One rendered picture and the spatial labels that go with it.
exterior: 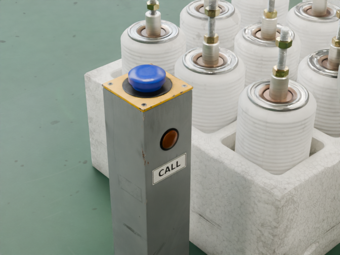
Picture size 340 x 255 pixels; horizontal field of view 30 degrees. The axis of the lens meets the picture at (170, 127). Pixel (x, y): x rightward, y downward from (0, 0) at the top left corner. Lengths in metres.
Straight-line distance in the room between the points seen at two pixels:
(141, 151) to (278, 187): 0.18
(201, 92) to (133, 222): 0.20
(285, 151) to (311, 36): 0.26
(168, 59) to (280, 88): 0.20
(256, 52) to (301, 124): 0.17
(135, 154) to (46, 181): 0.40
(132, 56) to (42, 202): 0.28
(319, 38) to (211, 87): 0.23
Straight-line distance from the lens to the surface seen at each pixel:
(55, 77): 1.35
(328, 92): 0.85
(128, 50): 0.92
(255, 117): 0.76
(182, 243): 0.81
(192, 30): 0.98
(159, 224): 0.75
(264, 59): 0.90
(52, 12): 1.64
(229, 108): 0.85
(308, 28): 0.99
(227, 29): 0.98
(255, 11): 1.05
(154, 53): 0.90
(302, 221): 0.83
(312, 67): 0.86
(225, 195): 0.82
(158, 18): 0.92
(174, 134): 0.68
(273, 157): 0.79
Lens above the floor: 0.66
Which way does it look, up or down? 34 degrees down
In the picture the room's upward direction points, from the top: straight up
